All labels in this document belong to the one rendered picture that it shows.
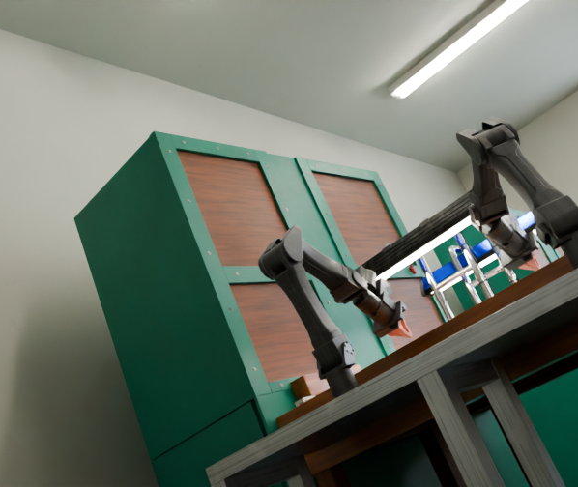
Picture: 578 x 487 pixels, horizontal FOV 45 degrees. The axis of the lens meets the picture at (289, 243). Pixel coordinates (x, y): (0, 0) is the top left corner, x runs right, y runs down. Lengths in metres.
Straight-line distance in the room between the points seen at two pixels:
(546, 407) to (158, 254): 3.09
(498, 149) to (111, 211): 1.47
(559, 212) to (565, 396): 3.39
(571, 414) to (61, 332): 3.18
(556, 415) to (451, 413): 3.51
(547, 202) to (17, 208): 2.14
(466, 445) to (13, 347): 1.77
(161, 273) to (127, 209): 0.29
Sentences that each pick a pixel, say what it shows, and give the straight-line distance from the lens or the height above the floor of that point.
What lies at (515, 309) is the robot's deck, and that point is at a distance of 1.21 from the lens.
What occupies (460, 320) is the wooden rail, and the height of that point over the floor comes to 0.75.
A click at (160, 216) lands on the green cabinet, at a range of 2.32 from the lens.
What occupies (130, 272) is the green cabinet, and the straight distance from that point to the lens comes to 2.45.
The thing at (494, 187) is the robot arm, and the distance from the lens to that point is 1.71.
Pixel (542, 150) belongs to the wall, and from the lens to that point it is 7.30.
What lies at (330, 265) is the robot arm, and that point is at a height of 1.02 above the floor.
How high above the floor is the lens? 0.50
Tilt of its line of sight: 20 degrees up
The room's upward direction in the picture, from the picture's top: 24 degrees counter-clockwise
